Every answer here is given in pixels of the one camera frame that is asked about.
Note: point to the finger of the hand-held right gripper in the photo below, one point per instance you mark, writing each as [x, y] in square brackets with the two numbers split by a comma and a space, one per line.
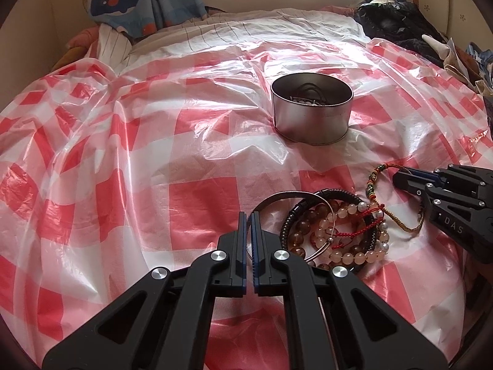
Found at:
[423, 174]
[408, 185]

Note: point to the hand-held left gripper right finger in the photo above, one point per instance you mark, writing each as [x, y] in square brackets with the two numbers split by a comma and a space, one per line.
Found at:
[255, 246]

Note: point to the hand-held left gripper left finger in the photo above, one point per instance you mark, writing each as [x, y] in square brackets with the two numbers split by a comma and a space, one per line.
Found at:
[242, 239]

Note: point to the silver metal bangle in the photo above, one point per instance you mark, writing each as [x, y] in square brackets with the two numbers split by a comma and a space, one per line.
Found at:
[269, 199]

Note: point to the round silver metal tin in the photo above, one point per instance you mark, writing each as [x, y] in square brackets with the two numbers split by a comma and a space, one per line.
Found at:
[308, 123]

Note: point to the red white checked plastic sheet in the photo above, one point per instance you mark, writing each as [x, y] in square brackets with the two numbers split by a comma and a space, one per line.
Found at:
[200, 200]

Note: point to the blue patterned cloth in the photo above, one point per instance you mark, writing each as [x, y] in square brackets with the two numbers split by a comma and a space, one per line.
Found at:
[479, 65]

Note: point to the cream cloth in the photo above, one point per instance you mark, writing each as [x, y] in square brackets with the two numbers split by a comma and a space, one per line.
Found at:
[439, 50]

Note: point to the dark puffy jacket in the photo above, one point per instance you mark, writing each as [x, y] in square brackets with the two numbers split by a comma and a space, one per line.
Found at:
[396, 27]

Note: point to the pink bed cloth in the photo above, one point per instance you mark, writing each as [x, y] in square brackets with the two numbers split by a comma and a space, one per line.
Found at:
[337, 10]

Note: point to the white lined bed sheet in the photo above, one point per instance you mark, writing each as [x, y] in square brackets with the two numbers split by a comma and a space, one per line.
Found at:
[231, 27]

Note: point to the white striped pillow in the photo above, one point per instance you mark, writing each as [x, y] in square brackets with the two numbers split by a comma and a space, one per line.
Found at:
[113, 46]

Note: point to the brown cloth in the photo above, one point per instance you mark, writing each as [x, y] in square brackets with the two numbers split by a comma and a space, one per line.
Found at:
[69, 54]

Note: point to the pink plush toy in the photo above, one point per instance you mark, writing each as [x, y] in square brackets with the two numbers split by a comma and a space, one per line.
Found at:
[84, 35]

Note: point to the blue whale print curtain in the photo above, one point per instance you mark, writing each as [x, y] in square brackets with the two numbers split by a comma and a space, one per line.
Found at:
[115, 4]

